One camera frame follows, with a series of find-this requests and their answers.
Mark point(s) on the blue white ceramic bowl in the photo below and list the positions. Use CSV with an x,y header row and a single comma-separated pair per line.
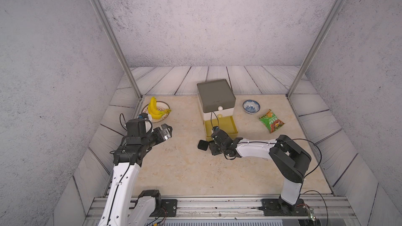
x,y
251,106

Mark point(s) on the left metal frame post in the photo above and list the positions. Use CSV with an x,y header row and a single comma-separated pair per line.
x,y
115,44

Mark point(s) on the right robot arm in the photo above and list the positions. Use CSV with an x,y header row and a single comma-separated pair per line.
x,y
291,160

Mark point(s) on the metal frame post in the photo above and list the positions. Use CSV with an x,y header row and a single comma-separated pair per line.
x,y
115,44
323,31

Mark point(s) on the yellow plastic banana bunch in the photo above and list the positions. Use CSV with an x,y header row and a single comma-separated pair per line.
x,y
158,109

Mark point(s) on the yellow bottom drawer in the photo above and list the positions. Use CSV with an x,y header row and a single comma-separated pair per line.
x,y
226,124

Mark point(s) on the white plate with green rim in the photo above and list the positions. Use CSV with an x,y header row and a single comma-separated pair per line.
x,y
145,110

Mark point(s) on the aluminium mounting rail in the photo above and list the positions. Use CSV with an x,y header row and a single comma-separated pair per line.
x,y
312,209

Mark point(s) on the right metal frame post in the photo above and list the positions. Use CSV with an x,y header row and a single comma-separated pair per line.
x,y
323,31

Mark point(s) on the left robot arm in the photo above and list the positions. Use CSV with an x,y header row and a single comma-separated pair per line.
x,y
141,137

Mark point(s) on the black brooch box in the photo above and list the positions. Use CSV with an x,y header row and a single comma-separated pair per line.
x,y
203,145
214,148

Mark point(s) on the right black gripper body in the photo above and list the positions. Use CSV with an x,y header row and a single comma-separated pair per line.
x,y
223,150

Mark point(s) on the three-tier drawer cabinet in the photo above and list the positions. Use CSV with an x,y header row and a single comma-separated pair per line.
x,y
215,98

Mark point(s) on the green snack packet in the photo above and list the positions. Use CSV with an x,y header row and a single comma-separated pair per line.
x,y
271,121

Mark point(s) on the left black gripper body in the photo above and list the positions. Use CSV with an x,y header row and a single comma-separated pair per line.
x,y
155,137

